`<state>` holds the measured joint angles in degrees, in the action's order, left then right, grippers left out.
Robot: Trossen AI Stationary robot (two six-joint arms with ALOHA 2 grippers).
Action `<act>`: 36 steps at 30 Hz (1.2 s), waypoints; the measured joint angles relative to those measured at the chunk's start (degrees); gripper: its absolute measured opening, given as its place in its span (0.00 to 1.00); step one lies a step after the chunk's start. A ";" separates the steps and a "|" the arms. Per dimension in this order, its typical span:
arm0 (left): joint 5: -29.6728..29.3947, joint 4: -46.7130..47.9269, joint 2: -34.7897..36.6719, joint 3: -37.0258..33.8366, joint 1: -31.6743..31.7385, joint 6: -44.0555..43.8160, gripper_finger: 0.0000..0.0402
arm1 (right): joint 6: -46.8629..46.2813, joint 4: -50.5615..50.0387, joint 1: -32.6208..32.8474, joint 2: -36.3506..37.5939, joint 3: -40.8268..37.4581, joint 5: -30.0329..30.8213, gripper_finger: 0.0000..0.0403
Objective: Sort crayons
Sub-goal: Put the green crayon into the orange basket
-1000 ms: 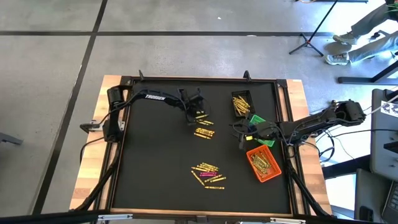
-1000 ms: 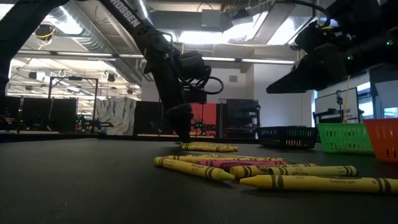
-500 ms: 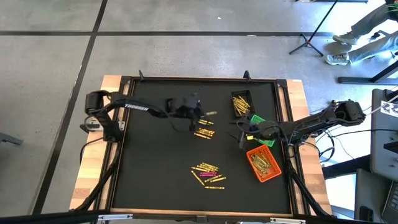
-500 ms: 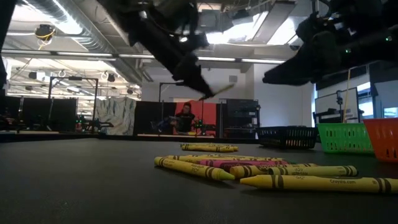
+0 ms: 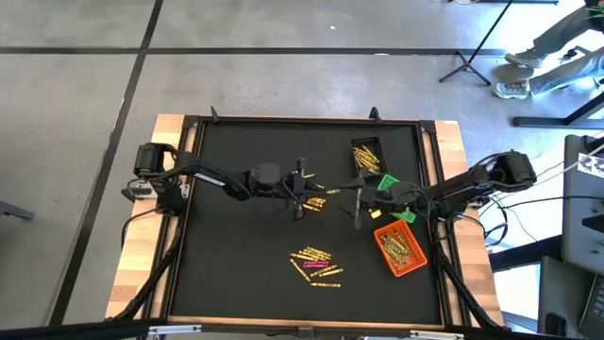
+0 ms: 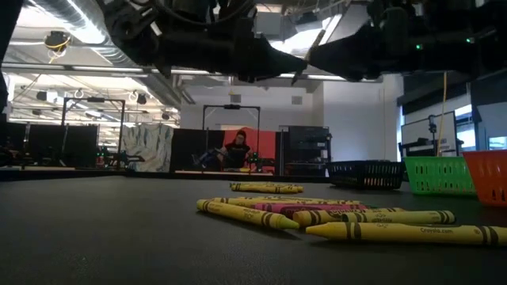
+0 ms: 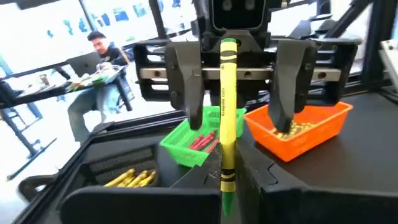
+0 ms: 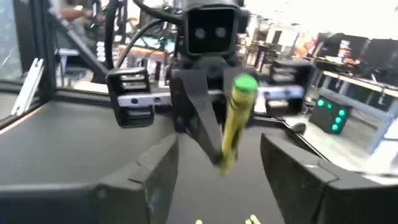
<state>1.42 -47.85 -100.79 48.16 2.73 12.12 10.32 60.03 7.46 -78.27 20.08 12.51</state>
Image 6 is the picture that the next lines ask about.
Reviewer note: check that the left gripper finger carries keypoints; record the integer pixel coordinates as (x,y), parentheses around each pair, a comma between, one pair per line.
(273,61)

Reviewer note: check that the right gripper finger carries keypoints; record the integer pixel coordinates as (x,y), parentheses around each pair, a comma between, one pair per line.
(348,57)

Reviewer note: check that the pink crayon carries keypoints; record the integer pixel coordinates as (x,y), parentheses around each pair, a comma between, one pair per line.
(285,208)

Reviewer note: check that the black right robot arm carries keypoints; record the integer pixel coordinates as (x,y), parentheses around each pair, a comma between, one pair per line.
(491,51)

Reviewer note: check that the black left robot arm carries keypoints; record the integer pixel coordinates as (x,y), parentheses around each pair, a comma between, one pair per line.
(126,27)

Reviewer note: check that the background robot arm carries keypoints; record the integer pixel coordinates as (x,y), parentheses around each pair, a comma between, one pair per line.
(261,161)
(119,158)

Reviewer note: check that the long ceiling light strip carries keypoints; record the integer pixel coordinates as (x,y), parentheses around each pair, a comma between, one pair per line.
(325,77)

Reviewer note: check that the red backdrop curtain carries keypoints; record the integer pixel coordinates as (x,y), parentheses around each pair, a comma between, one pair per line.
(265,144)

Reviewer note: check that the black shelf rack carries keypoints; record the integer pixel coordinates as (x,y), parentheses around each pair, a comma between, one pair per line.
(305,146)

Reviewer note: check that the black backdrop panel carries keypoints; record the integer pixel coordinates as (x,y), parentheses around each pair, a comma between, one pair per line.
(47,144)
(194,142)

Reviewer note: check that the person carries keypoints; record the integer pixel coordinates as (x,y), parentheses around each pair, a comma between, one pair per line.
(237,152)

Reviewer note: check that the white patterned backdrop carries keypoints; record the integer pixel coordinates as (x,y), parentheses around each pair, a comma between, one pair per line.
(148,146)

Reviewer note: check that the black plastic mesh basket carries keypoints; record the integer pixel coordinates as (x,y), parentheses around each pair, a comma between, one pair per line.
(366,174)

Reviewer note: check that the green plastic mesh basket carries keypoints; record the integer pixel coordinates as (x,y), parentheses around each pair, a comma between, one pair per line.
(439,176)

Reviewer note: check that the orange plastic mesh basket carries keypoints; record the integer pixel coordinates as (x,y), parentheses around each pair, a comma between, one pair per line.
(491,178)

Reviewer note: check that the black table mat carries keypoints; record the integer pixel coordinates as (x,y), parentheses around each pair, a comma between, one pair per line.
(119,237)

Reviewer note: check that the silver rectangular air duct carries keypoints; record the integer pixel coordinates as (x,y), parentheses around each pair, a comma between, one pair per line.
(348,20)

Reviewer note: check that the grey wall vent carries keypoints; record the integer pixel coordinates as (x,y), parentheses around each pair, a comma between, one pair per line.
(297,100)
(235,98)

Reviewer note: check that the black gantry frame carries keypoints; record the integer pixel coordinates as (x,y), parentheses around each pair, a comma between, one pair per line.
(231,106)
(93,100)

